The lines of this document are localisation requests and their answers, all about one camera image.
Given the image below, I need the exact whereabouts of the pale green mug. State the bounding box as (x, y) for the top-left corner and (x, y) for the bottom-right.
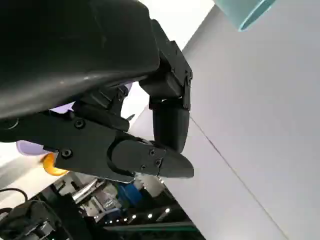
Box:
(215, 0), (276, 32)

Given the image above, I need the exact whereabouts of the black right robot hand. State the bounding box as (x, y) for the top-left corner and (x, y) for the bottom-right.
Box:
(0, 199), (66, 240)

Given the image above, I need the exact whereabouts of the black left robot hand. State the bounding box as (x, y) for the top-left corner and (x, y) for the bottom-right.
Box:
(0, 0), (195, 185)

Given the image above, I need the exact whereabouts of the blue workshop machine part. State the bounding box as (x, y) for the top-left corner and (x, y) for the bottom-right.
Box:
(118, 183), (144, 209)

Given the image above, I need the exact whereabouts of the orange white toy bread roll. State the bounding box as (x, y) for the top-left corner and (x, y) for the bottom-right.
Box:
(42, 152), (68, 176)

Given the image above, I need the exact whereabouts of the silver workshop machine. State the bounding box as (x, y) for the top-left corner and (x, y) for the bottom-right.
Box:
(53, 174), (121, 219)

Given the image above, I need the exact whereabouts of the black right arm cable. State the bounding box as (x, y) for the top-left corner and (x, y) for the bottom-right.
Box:
(0, 187), (29, 201)

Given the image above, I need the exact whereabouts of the lilac plate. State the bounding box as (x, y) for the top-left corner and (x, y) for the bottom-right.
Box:
(15, 83), (133, 157)

